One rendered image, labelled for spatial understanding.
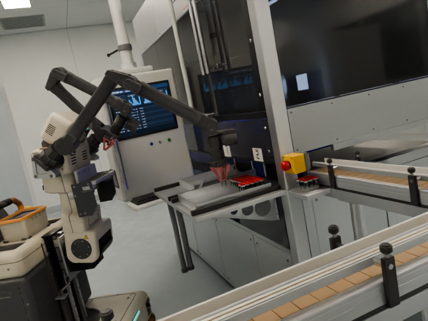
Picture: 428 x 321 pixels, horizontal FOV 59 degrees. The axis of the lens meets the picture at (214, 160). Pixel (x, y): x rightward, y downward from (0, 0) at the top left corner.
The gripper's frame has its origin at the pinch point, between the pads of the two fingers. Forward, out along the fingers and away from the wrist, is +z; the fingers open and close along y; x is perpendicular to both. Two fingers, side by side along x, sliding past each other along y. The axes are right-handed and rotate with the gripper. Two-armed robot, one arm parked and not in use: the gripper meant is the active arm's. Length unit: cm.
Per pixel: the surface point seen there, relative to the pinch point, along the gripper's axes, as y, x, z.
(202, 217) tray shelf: -24.0, -15.5, 7.0
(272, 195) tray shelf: 6.1, -23.1, 7.3
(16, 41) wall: 44, 539, -190
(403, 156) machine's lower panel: 74, -42, 9
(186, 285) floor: 23, 107, 95
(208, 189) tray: -1.8, 10.4, 4.8
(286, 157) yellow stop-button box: 9.9, -31.1, -7.5
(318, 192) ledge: 13.4, -40.4, 7.2
